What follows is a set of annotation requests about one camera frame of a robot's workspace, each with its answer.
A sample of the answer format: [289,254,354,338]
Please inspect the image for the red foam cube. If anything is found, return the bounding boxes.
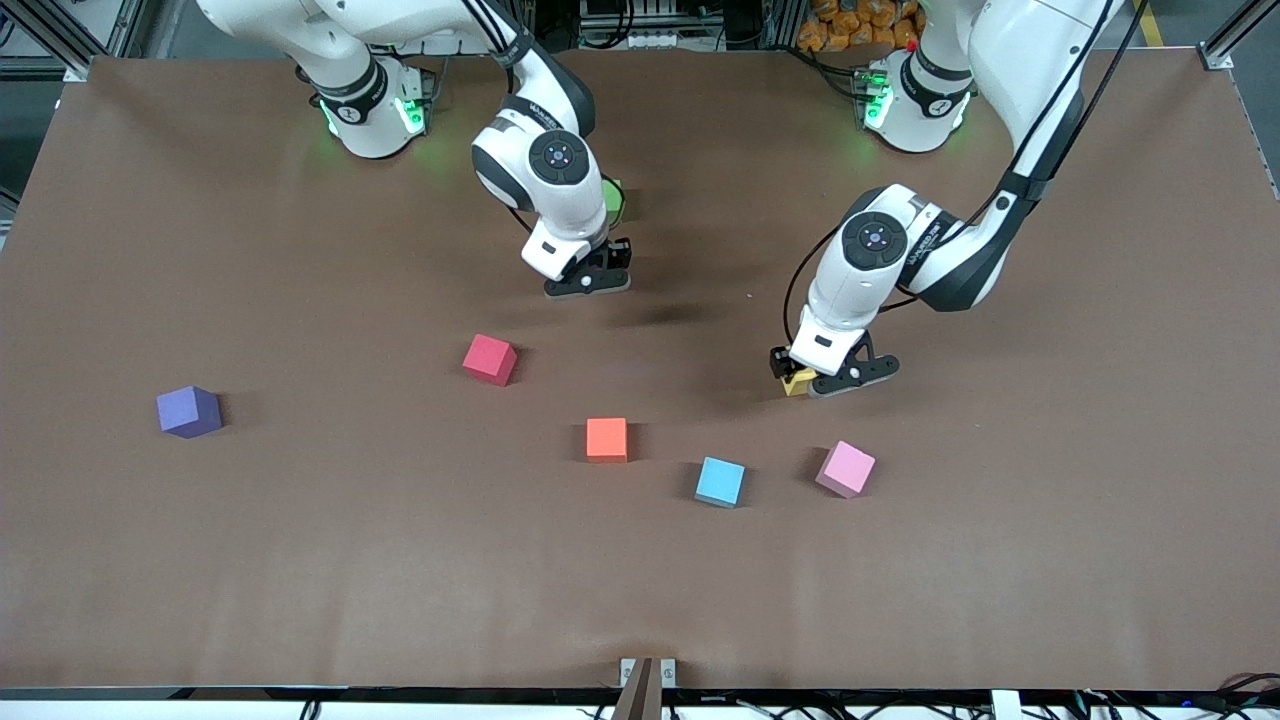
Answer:
[462,334,519,388]

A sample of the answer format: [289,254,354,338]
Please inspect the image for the purple foam cube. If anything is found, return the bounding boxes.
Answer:
[156,385,223,440]

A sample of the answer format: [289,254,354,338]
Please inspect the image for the aluminium frame profile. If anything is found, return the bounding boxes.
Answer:
[1203,0,1280,69]
[0,0,113,81]

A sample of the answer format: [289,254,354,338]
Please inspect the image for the silver metal bracket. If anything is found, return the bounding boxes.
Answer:
[619,657,678,690]

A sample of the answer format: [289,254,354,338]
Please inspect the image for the orange bags pile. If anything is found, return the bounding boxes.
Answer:
[797,0,921,53]

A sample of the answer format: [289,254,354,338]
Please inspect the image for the tangled black cables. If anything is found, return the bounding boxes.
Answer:
[1075,672,1280,720]

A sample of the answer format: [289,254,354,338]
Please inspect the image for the brown table cover sheet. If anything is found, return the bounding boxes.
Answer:
[0,48,1280,693]

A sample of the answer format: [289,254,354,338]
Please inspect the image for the pink foam cube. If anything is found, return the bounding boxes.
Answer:
[815,440,877,499]

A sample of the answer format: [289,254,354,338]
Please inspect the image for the white power strip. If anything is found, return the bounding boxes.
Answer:
[578,28,693,51]

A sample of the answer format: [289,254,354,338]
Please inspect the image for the orange foam cube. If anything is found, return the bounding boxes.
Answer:
[586,417,629,463]

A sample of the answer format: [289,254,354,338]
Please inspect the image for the light blue foam cube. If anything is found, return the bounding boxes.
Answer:
[695,456,747,509]

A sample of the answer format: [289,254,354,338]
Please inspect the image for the brown pole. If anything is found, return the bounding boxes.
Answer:
[611,657,664,720]

